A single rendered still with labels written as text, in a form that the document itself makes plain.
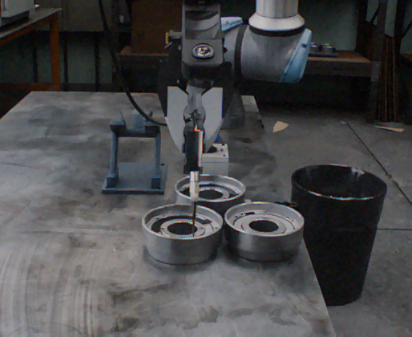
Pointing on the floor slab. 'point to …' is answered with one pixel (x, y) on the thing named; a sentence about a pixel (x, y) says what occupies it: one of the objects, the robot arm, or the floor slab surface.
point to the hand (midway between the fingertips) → (193, 144)
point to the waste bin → (339, 225)
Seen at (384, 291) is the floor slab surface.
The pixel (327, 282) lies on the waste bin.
